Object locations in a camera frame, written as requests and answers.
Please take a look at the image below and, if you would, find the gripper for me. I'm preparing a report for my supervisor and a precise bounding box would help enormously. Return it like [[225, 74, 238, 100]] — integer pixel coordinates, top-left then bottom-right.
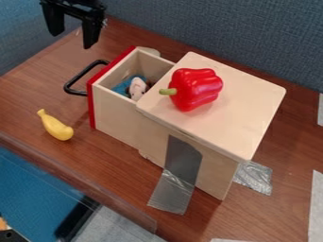
[[39, 0, 108, 50]]

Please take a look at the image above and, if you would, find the drawer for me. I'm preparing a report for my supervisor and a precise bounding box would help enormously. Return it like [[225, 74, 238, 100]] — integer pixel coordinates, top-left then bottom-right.
[[62, 44, 178, 151]]

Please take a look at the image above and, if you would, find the blue and white plush toy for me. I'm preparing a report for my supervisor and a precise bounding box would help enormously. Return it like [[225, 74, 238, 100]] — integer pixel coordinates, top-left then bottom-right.
[[110, 75, 154, 102]]

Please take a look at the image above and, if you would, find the yellow toy banana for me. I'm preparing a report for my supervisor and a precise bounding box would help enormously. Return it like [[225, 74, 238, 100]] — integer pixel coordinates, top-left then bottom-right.
[[35, 108, 77, 142]]

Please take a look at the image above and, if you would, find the red toy pepper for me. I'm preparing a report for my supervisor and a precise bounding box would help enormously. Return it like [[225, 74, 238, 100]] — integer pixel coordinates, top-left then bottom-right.
[[157, 67, 225, 112]]

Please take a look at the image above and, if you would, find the cabinet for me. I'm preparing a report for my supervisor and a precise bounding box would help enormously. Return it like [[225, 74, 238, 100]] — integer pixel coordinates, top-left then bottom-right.
[[134, 51, 288, 201]]

